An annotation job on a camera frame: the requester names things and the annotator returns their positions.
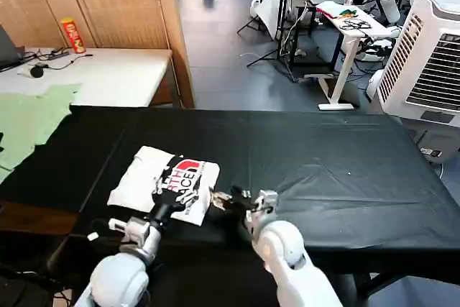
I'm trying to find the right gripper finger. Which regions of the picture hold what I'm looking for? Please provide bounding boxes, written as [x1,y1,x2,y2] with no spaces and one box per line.
[208,185,234,212]
[231,185,252,201]

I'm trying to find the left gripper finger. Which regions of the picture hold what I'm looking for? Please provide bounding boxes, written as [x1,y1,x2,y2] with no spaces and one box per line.
[152,175,170,197]
[178,187,201,206]

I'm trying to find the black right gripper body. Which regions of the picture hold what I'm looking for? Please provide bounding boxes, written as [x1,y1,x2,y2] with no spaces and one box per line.
[228,191,259,215]

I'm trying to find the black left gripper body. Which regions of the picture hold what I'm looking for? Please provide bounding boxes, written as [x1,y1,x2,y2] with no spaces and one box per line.
[148,191,188,231]

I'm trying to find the white printed t-shirt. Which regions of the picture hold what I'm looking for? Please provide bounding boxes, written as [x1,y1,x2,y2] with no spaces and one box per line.
[107,145,221,227]

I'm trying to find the black tablecloth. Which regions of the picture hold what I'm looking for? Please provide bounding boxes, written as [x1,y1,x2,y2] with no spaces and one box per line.
[0,104,460,307]

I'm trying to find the white side table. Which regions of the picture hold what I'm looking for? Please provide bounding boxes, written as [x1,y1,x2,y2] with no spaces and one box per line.
[0,47,174,109]

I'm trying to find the black tripod stand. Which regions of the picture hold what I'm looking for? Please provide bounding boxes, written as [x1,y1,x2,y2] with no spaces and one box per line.
[236,0,301,83]

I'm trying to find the pale green cloth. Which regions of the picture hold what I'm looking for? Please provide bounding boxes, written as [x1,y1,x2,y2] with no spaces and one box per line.
[0,83,83,183]

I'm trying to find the red chip can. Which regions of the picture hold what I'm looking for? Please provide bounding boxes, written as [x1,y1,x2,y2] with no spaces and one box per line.
[60,17,88,55]

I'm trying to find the white plastic bag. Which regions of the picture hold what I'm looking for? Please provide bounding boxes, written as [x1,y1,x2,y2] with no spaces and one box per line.
[249,0,282,40]

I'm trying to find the white standing desk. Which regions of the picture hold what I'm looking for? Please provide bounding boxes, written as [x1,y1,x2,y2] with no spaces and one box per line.
[304,0,397,111]

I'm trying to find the dark grey laptop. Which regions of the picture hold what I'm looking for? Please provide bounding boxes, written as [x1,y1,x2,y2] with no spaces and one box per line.
[0,25,27,73]

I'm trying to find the colourful clothes pile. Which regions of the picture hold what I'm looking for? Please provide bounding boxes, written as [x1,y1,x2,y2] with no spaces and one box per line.
[316,0,361,19]

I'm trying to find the white air cooler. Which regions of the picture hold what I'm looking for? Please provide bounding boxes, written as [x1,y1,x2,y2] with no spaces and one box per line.
[374,0,460,164]

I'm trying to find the black cables with adapter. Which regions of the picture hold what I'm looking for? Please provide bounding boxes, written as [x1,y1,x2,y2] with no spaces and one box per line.
[20,47,94,70]

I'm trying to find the wooden partition wall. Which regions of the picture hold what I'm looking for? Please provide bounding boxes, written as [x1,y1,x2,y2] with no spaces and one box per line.
[0,0,196,109]

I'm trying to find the black tangled desk cables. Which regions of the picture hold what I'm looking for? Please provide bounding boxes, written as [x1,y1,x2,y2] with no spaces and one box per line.
[339,17,373,32]

